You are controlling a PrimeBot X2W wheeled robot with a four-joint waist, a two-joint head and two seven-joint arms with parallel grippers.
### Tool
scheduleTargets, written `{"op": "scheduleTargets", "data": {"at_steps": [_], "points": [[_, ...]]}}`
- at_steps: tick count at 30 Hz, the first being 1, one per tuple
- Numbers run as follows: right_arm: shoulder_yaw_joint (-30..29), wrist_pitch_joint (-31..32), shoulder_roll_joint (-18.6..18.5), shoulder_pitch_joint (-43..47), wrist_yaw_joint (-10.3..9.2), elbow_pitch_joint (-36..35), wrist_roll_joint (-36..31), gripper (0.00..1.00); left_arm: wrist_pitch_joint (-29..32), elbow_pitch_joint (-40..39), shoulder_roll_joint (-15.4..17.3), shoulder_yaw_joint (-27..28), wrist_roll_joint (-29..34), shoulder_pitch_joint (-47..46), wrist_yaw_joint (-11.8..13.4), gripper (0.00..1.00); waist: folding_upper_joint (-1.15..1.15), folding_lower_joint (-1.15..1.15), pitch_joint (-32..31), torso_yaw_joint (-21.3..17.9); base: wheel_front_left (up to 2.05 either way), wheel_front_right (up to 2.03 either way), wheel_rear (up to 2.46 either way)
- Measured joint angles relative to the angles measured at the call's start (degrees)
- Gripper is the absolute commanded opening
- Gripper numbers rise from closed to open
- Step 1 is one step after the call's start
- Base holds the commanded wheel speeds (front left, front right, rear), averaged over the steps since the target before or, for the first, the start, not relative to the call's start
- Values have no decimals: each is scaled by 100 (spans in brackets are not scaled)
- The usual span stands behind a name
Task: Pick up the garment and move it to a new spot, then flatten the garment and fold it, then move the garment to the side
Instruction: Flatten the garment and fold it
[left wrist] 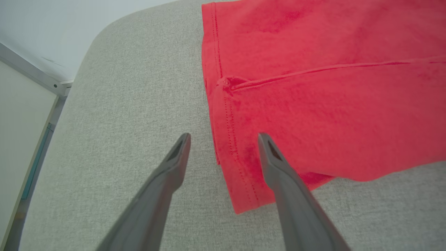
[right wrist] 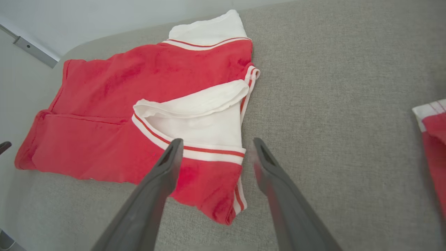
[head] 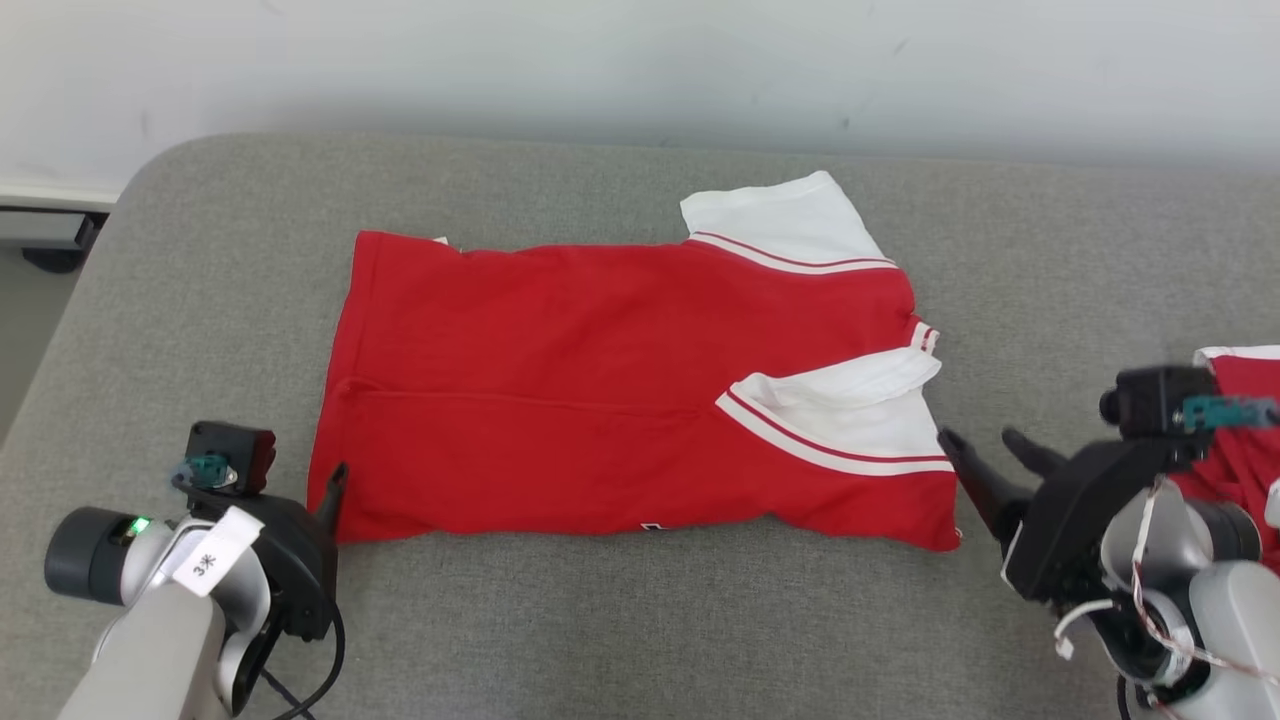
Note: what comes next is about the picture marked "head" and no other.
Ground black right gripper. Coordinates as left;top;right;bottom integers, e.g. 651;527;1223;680
937;428;1201;606

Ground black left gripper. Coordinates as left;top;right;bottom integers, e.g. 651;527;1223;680
185;461;349;643

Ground red printed shorts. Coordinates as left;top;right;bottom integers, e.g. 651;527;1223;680
1165;345;1280;576

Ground red and white shirt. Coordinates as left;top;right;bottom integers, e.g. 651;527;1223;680
306;170;963;553

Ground black round floor foot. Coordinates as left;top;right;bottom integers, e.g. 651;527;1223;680
20;245;89;275

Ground grey metal floor bar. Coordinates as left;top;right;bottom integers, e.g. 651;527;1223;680
0;208;106;251

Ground teal left camera connector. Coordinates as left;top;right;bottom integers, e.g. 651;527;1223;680
170;453;239;493

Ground teal camera connector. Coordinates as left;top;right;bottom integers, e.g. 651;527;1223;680
1182;395;1280;433
170;453;239;493

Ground white paper cable tag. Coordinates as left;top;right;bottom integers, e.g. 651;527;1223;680
170;506;265;599

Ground thin red white wire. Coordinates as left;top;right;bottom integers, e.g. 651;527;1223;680
1128;478;1280;691

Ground teal right camera connector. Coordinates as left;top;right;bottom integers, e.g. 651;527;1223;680
1182;395;1280;433

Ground wall baseboard strip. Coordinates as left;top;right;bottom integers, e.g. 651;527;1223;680
0;180;119;213

